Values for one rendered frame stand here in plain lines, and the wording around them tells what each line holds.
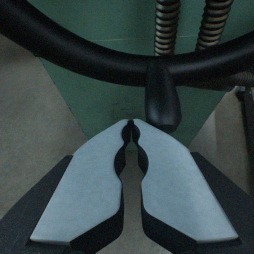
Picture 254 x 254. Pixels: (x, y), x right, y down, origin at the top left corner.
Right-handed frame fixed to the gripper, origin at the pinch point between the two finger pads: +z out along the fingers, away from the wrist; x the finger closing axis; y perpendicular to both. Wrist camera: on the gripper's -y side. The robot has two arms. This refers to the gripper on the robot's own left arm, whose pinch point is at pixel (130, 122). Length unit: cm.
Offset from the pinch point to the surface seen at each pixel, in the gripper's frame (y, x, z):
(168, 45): -3.2, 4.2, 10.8
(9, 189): 57, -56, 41
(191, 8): -6.7, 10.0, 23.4
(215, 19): -5.5, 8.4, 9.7
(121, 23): -5.2, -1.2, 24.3
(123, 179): 55, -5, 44
